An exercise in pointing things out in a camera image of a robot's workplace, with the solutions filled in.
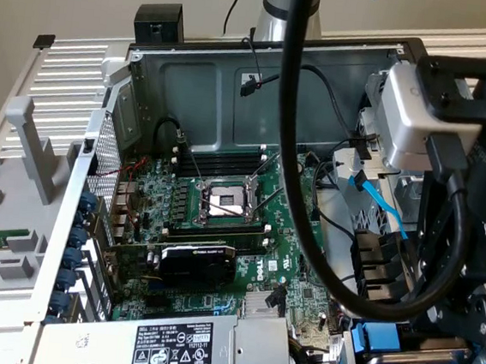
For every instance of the metal socket cover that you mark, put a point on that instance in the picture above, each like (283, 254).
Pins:
(265, 171)

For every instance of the black graphics card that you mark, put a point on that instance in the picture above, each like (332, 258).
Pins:
(196, 268)

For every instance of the grey parts rack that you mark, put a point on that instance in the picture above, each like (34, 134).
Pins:
(15, 220)

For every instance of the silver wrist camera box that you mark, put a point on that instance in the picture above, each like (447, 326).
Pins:
(408, 116)

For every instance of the CPU socket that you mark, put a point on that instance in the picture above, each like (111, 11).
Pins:
(224, 201)

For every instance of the black table end cap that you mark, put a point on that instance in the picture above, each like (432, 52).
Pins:
(44, 41)

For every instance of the silver chipset heatsink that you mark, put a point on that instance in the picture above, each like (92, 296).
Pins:
(255, 303)

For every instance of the thin locking lever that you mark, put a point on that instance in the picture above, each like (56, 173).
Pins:
(191, 155)

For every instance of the green motherboard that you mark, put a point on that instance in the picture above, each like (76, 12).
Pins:
(240, 255)

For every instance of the black plastic shroud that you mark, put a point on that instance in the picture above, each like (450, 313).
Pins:
(373, 263)

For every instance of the black box bracket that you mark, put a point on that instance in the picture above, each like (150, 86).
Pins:
(159, 19)

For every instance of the silver power supply unit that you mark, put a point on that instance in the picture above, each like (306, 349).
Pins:
(175, 347)

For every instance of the open PC case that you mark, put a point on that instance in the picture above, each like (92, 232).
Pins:
(191, 95)

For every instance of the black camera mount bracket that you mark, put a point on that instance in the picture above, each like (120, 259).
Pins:
(457, 103)

